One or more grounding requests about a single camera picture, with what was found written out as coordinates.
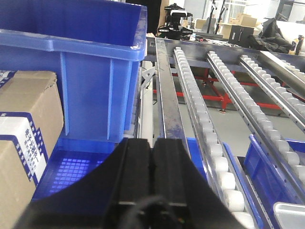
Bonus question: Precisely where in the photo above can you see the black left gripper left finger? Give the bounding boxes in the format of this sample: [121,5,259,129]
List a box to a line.
[15,139,150,229]

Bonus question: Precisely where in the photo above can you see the red metal frame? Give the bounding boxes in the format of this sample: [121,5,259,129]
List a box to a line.
[152,69,286,115]

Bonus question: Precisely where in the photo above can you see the black robot in background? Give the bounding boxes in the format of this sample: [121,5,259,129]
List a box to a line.
[157,3,193,40]

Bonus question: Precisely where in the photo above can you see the black bag on table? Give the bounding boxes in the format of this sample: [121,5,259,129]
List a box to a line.
[248,18,296,54]

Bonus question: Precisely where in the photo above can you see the large blue plastic crate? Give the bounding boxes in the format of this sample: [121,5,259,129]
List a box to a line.
[0,0,148,144]

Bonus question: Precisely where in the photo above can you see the cardboard boxes in background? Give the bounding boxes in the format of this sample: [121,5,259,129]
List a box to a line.
[218,13,262,39]

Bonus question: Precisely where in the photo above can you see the white roller track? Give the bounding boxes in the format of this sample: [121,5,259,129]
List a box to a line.
[207,51,305,192]
[174,47,259,229]
[240,55,305,132]

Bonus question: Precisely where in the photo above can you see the blue plastic bin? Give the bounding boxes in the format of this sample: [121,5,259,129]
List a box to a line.
[244,135,302,229]

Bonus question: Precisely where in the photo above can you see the brown cardboard box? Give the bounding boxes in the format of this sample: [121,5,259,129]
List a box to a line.
[0,71,64,156]

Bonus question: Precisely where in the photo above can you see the white blue printed box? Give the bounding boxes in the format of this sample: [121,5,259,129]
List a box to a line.
[0,112,49,229]

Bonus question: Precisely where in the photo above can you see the steel shelf divider rail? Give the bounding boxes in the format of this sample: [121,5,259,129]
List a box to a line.
[155,38,190,155]

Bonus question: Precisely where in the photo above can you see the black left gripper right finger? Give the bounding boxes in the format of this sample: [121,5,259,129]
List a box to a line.
[152,138,243,229]

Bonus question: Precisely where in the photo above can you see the silver metal tray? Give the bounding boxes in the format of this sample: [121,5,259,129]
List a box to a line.
[273,202,305,229]

